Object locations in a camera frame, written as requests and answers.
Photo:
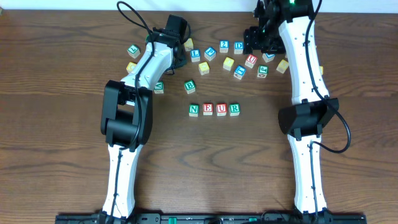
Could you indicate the yellow Q block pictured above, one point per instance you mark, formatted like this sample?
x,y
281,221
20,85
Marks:
x,y
228,63

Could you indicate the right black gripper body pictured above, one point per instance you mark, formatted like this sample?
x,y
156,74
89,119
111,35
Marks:
x,y
253,40

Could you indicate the yellow block middle right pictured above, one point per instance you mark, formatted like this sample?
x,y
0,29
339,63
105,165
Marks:
x,y
282,66

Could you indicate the blue 2 block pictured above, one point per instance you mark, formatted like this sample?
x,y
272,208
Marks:
x,y
224,46

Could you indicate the blue D block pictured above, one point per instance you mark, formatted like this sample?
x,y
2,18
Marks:
x,y
238,47

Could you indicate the green J block right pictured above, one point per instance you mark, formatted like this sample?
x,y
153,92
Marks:
x,y
262,71

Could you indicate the blue T block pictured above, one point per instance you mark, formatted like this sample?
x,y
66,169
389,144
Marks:
x,y
239,72

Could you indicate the yellow O block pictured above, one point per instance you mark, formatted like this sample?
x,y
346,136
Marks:
x,y
203,68

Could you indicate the blue 5 block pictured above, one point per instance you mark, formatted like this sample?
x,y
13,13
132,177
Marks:
x,y
268,57

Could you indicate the green L block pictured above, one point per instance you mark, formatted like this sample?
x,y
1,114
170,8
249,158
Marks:
x,y
134,51

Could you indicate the green R block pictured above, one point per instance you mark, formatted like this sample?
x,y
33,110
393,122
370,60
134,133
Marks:
x,y
234,109

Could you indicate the yellow C block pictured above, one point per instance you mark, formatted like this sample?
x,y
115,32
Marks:
x,y
130,67

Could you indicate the yellow S block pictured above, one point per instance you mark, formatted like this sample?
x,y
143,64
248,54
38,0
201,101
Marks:
x,y
188,45

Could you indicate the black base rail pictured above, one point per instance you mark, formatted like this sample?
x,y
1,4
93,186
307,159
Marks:
x,y
155,218

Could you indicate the red u block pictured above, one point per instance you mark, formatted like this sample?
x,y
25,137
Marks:
x,y
221,109
250,61

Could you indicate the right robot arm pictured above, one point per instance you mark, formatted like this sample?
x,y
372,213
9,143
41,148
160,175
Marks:
x,y
288,27

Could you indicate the green V block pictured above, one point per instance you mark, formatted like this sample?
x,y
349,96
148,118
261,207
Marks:
x,y
159,88

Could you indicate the red E block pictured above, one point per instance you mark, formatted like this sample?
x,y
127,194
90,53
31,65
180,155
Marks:
x,y
207,109

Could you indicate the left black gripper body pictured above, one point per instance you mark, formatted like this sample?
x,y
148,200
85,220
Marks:
x,y
181,58

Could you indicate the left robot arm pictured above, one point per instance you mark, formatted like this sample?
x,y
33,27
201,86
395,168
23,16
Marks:
x,y
127,115

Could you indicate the green B block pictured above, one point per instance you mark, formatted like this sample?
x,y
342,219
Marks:
x,y
190,86

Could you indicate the blue P block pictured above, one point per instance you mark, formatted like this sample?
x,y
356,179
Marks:
x,y
210,53

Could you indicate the blue L block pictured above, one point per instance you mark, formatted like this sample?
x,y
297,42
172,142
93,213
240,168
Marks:
x,y
195,55

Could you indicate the green N block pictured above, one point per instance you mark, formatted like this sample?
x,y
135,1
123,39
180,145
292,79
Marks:
x,y
193,110

